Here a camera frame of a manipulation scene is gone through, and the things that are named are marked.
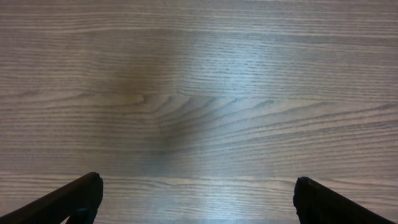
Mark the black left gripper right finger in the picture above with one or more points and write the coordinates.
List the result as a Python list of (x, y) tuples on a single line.
[(317, 204)]

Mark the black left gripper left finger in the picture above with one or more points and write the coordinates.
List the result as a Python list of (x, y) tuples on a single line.
[(76, 202)]

